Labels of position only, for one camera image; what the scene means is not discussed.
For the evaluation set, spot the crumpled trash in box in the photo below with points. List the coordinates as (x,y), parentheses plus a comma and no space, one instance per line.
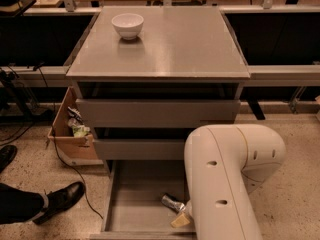
(75,122)

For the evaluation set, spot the grey top drawer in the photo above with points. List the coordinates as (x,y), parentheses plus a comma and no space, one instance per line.
(156,113)

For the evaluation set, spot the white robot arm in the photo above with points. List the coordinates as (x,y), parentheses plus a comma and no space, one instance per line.
(223,165)

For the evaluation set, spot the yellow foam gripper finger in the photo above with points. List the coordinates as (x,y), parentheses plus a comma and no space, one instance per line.
(182,219)

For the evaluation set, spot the grey drawer cabinet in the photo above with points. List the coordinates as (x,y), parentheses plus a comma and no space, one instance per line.
(181,53)

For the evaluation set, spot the white ceramic bowl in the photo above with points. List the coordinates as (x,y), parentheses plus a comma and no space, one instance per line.
(128,25)

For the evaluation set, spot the grey middle drawer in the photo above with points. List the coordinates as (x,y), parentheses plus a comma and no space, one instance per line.
(139,149)

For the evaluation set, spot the grey open bottom drawer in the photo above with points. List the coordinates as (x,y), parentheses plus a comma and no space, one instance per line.
(133,209)

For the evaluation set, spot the black leather shoe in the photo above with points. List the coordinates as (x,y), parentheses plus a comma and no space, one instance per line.
(60,201)

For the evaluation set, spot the cardboard box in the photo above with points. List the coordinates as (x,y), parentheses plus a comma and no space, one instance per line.
(75,151)

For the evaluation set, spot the dark trouser leg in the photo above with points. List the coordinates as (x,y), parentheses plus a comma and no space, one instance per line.
(20,206)

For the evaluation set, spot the black stand at left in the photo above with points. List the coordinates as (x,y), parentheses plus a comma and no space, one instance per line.
(27,114)

